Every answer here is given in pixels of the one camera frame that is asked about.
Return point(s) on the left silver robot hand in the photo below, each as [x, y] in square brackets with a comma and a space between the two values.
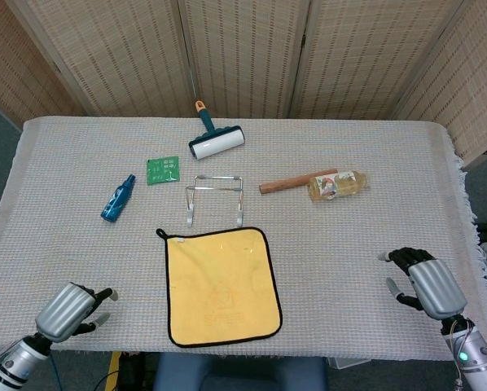
[62, 311]

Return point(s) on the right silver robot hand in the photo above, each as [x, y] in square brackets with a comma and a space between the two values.
[437, 287]

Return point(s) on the yellow cloth with black trim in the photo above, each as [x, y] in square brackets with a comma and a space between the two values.
[221, 285]

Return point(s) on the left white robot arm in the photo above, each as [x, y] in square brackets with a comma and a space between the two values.
[11, 362]

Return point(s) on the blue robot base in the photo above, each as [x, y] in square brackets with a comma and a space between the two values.
[239, 374]

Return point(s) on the blue spray bottle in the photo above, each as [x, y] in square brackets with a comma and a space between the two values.
[115, 201]

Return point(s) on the yellow liquid plastic bottle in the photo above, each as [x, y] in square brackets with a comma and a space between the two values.
[341, 185]

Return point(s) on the green circuit board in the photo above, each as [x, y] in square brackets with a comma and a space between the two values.
[163, 171]

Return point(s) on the brown wooden stick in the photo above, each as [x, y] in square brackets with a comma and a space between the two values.
[288, 183]

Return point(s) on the teal lint roller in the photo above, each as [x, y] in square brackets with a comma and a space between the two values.
[217, 146]

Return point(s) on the bamboo folding screen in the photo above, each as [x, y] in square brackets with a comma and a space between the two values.
[247, 53]

